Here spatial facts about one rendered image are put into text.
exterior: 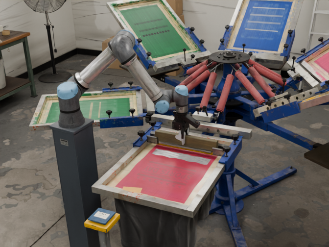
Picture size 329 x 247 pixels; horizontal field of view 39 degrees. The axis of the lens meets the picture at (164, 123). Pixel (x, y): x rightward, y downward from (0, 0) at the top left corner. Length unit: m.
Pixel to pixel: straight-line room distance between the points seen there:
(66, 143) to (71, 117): 0.16
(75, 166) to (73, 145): 0.14
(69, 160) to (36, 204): 1.52
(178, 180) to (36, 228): 1.71
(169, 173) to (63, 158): 0.64
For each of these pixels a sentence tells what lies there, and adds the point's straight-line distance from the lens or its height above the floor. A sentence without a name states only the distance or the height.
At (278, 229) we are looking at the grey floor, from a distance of 3.82.
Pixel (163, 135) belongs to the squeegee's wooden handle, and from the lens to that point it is 2.86.
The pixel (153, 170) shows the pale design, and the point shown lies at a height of 0.96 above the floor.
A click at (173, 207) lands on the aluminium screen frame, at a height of 0.99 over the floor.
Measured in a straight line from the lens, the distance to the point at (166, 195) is 2.45.
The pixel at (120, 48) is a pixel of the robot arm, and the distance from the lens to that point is 2.50.
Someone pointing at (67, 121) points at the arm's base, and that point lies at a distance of 2.68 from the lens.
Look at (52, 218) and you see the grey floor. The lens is 4.04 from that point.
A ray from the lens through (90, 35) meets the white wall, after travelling 8.07.
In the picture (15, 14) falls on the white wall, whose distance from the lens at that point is 7.11.
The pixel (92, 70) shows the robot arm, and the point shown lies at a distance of 2.70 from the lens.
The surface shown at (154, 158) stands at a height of 0.95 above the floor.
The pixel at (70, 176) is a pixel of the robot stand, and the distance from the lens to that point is 2.84.
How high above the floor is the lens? 2.34
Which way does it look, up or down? 25 degrees down
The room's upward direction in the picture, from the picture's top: 2 degrees counter-clockwise
